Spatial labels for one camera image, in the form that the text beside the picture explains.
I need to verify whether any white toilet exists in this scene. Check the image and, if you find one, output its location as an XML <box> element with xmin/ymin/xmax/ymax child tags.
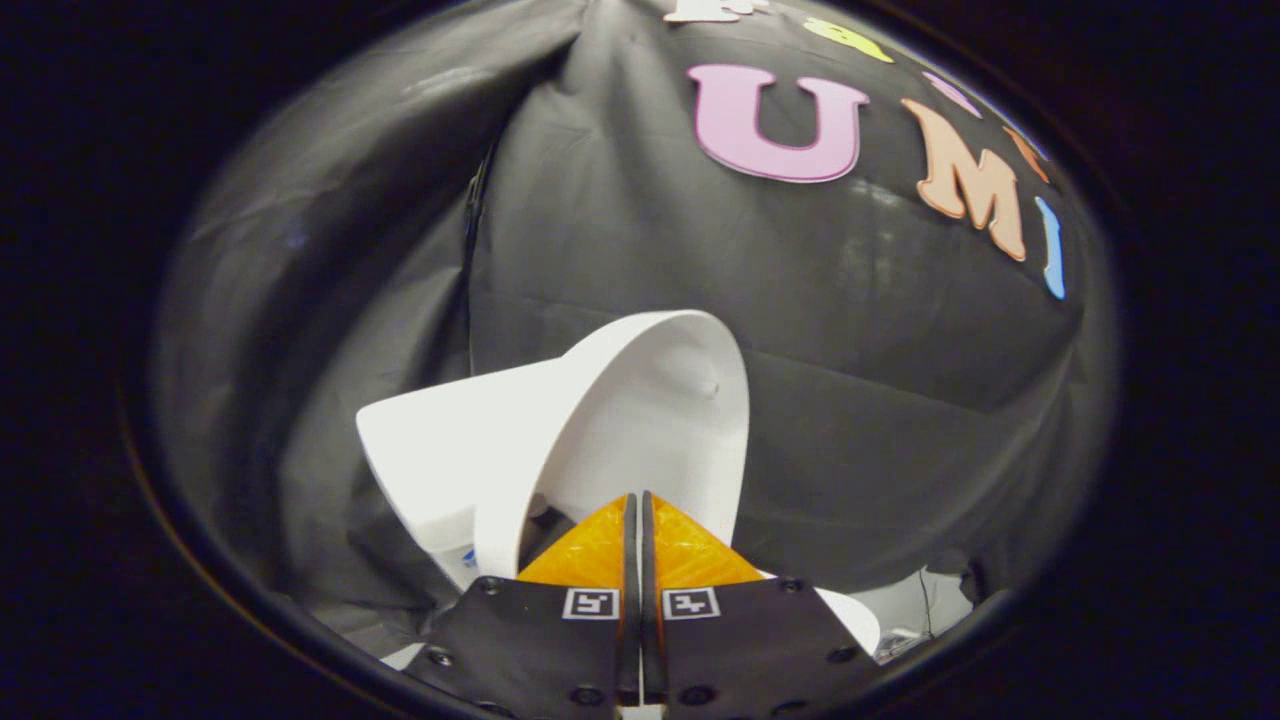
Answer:
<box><xmin>356</xmin><ymin>358</ymin><xmax>883</xmax><ymax>661</ymax></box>

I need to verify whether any white toilet lid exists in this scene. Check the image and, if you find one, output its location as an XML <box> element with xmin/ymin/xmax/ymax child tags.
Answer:
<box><xmin>473</xmin><ymin>309</ymin><xmax>752</xmax><ymax>581</ymax></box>

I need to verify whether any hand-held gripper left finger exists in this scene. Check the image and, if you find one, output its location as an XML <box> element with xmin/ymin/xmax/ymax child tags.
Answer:
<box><xmin>403</xmin><ymin>492</ymin><xmax>642</xmax><ymax>720</ymax></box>

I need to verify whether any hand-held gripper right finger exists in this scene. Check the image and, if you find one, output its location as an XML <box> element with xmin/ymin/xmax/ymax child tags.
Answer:
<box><xmin>640</xmin><ymin>490</ymin><xmax>883</xmax><ymax>720</ymax></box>

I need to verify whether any black backdrop cloth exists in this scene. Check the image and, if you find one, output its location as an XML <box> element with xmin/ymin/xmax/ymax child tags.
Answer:
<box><xmin>150</xmin><ymin>0</ymin><xmax>1119</xmax><ymax>641</ymax></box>

